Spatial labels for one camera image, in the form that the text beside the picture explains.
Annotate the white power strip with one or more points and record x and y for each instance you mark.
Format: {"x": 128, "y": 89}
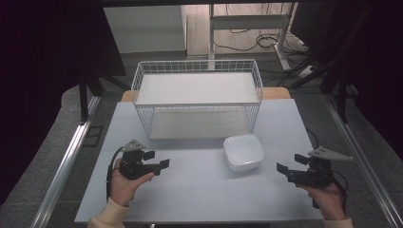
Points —
{"x": 306, "y": 71}

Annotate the black floor frame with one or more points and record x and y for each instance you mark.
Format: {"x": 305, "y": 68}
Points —
{"x": 92, "y": 136}

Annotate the white desk frame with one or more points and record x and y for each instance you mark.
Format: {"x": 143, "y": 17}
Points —
{"x": 250, "y": 22}

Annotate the person's right hand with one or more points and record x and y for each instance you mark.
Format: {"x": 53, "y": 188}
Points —
{"x": 328, "y": 199}

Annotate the black stand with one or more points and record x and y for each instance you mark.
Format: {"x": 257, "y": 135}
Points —
{"x": 84, "y": 98}
{"x": 342, "y": 95}

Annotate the wooden table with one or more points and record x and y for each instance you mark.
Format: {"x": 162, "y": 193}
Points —
{"x": 277, "y": 93}

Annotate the aluminium rail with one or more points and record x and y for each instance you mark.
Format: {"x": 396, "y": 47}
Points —
{"x": 364, "y": 164}
{"x": 63, "y": 164}

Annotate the black curtain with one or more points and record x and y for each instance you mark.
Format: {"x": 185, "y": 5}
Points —
{"x": 364, "y": 57}
{"x": 47, "y": 63}

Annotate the white cabinet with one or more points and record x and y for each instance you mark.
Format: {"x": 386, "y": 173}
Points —
{"x": 145, "y": 28}

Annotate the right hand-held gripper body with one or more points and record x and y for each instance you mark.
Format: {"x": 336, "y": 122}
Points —
{"x": 315, "y": 175}

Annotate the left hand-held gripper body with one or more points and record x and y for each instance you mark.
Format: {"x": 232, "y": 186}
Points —
{"x": 133, "y": 166}

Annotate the white square bowl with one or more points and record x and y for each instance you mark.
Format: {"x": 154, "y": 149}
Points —
{"x": 244, "y": 152}

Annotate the person's left hand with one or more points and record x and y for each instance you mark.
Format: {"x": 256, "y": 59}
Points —
{"x": 122, "y": 188}

